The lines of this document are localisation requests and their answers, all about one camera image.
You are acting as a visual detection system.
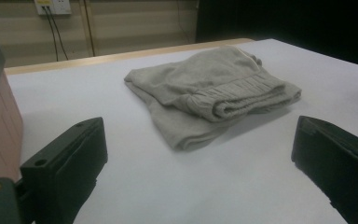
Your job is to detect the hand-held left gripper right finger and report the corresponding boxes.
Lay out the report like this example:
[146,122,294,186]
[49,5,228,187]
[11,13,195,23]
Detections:
[291,115,358,224]

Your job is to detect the pink basket with grey rim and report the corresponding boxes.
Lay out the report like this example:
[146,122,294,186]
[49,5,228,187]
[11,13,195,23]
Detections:
[0,38,24,183]

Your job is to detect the grey pants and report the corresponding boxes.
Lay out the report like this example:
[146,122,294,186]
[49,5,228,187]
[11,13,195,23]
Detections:
[123,45,303,152]

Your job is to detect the black cable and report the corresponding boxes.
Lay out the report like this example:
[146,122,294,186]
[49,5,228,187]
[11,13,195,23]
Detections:
[46,5,70,61]
[41,5,60,63]

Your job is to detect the white wall socket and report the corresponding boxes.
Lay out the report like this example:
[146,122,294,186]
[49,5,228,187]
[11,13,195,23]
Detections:
[34,0,73,16]

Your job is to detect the white table cover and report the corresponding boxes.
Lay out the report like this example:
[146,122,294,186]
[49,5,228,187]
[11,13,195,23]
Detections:
[6,38,358,224]

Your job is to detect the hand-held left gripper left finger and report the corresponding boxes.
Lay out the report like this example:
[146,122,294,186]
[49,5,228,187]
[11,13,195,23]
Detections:
[20,117,109,224]

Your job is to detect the black curtain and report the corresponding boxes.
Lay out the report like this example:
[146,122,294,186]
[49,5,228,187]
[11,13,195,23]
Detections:
[195,0,358,70]

